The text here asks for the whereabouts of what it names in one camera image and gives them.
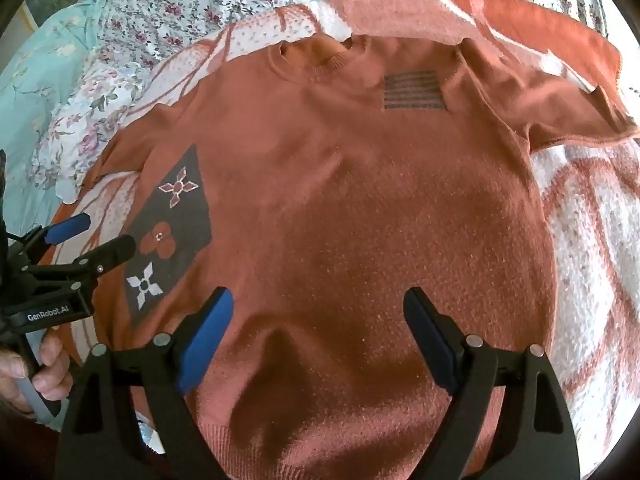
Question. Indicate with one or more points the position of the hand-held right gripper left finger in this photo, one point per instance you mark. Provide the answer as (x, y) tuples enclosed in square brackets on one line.
[(210, 341)]

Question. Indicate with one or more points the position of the orange and white blanket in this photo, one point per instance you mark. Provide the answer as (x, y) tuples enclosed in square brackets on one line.
[(592, 240)]

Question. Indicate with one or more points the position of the teal floral quilt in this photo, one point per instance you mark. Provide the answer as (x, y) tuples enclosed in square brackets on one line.
[(35, 90)]

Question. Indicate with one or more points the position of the person's left hand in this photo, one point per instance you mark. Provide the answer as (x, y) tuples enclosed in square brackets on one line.
[(49, 360)]

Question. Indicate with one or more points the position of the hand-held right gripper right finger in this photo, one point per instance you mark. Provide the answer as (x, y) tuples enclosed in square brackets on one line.
[(429, 341)]

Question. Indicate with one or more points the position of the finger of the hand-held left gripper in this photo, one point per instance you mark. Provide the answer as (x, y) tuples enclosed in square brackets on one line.
[(70, 225), (112, 251)]

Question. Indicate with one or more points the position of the orange knit sweater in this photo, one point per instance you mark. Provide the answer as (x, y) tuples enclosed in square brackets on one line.
[(325, 210)]

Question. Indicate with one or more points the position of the floral bed sheet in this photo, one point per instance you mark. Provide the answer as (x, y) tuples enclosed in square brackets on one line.
[(165, 10)]

